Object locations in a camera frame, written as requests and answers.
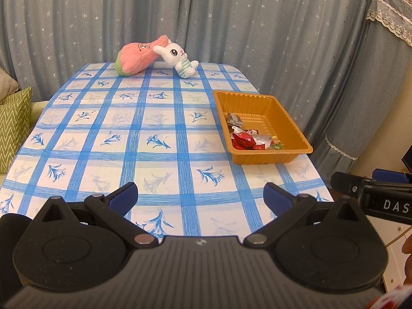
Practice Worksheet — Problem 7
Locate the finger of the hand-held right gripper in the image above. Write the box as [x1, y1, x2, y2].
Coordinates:
[373, 168, 412, 184]
[331, 171, 376, 198]

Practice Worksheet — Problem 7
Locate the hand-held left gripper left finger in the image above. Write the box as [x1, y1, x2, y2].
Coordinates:
[30, 182, 160, 249]

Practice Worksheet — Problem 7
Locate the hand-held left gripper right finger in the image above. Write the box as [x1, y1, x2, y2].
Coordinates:
[243, 182, 366, 248]

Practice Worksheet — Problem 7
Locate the large red snack packet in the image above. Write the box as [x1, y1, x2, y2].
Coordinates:
[232, 133, 255, 150]

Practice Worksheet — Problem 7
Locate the dark clear snack packet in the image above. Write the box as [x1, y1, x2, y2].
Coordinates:
[225, 112, 246, 127]

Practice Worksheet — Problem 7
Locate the golden plastic tray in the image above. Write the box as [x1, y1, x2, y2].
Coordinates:
[212, 90, 313, 165]

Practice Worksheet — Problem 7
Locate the person's right hand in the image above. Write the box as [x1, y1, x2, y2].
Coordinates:
[402, 235, 412, 285]

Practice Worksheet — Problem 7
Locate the white framed board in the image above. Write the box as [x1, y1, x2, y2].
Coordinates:
[382, 222, 412, 294]

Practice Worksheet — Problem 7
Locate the blue checked tablecloth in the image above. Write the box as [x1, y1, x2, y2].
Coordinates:
[0, 62, 335, 243]

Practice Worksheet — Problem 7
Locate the grey lace-trimmed cover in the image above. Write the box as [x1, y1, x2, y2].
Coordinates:
[325, 0, 412, 175]

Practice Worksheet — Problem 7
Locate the red and white cloth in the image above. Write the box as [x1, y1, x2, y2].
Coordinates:
[367, 285, 412, 309]

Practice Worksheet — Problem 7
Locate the light green sofa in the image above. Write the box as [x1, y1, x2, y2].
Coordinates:
[0, 100, 49, 184]

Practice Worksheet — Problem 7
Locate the green zigzag cushion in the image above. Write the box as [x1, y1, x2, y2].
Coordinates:
[0, 86, 33, 174]

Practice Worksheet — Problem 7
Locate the pink plush toy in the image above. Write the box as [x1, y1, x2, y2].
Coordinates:
[115, 35, 171, 77]

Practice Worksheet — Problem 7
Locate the white rabbit plush toy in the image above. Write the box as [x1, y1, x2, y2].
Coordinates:
[152, 39, 199, 79]

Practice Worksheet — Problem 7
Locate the beige cushion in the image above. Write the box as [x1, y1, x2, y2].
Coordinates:
[0, 67, 20, 105]

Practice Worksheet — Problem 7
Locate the grey-blue starry curtain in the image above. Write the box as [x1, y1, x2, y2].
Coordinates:
[0, 0, 380, 155]

